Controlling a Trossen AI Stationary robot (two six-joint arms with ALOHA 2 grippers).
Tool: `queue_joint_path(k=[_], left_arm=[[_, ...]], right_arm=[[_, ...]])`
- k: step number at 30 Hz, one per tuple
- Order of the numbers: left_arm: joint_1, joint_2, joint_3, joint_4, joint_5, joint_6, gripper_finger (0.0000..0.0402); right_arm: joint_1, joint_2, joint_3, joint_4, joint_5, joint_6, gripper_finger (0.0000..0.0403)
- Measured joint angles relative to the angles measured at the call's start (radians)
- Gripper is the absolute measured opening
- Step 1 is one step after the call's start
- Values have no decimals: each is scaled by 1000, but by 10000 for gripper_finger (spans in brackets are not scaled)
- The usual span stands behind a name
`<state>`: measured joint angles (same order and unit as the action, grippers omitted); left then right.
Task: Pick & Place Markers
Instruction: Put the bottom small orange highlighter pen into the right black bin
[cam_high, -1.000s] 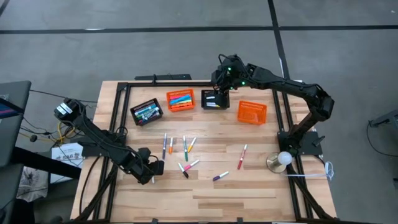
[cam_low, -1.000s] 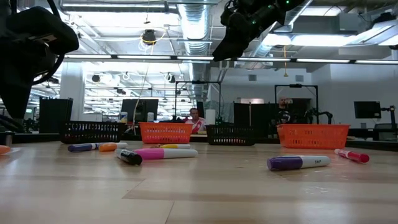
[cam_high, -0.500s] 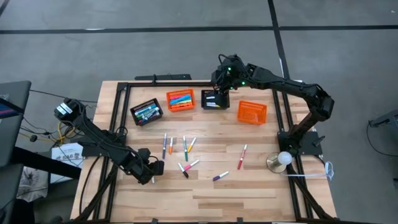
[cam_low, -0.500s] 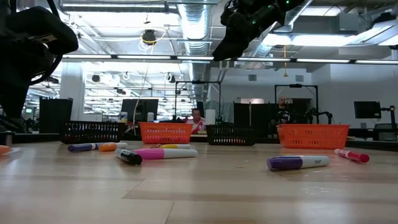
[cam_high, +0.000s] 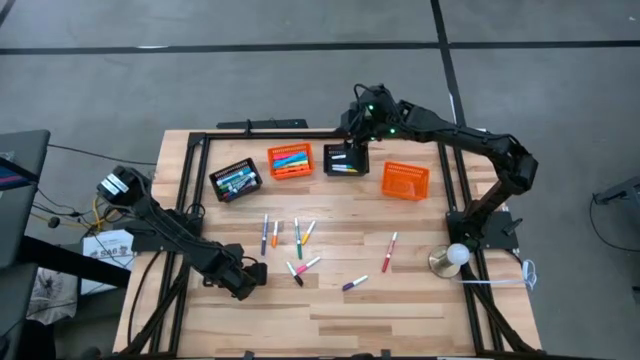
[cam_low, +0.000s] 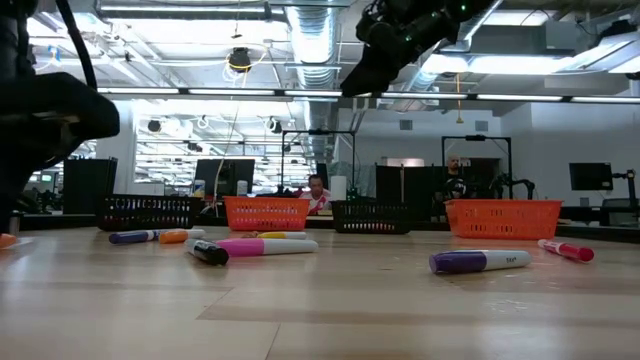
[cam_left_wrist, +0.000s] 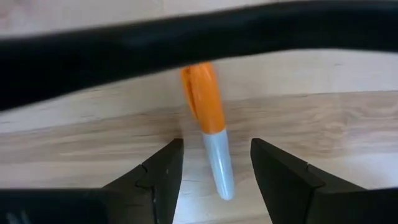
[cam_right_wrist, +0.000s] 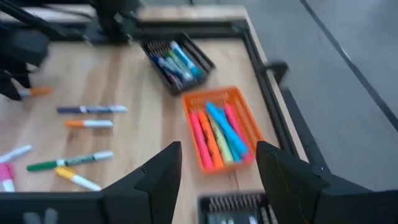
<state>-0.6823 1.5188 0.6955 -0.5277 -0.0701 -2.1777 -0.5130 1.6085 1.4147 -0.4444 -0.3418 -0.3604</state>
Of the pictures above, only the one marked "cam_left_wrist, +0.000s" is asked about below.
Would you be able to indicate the orange cap thin white marker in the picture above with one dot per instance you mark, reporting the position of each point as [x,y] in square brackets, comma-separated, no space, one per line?
[205,99]

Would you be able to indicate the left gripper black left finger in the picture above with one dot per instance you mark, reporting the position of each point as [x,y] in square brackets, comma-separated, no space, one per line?
[161,174]

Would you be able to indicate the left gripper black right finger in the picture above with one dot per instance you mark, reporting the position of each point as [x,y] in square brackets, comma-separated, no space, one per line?
[280,186]

